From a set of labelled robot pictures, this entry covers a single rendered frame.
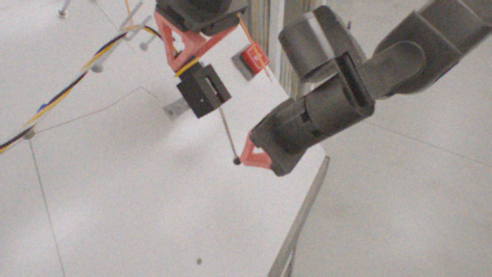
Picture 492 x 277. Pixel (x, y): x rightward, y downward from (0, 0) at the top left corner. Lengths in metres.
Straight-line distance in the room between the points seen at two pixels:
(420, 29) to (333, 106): 0.10
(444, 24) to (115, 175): 0.38
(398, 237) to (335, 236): 0.31
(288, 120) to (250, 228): 0.24
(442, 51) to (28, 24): 0.44
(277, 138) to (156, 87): 0.21
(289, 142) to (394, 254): 1.40
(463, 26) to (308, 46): 0.14
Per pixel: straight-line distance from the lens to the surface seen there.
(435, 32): 0.33
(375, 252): 1.72
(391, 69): 0.31
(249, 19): 1.04
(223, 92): 0.45
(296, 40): 0.36
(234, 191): 0.54
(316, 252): 1.64
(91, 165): 0.43
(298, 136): 0.37
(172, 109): 0.50
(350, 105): 0.33
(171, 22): 0.39
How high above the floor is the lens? 1.38
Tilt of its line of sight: 40 degrees down
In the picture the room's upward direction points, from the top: straight up
